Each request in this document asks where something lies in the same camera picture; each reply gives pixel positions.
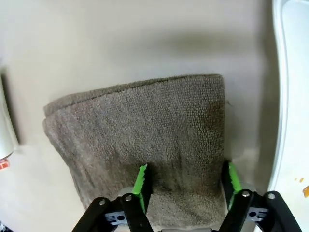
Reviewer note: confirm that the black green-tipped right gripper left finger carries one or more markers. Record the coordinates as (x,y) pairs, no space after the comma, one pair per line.
(141,191)

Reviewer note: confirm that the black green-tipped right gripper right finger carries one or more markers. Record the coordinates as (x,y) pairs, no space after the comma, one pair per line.
(233,183)

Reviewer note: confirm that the brown terry cloth towel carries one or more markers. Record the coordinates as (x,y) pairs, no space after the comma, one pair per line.
(149,135)

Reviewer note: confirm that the orange food scrap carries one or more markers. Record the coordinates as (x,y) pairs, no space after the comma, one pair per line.
(306,191)

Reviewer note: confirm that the silver metal tray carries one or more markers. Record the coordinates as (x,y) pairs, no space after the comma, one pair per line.
(293,84)

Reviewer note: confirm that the small orange object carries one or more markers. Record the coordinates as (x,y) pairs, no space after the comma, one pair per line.
(3,164)

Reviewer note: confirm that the white folded phone stand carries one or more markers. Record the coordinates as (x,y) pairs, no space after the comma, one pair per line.
(6,120)

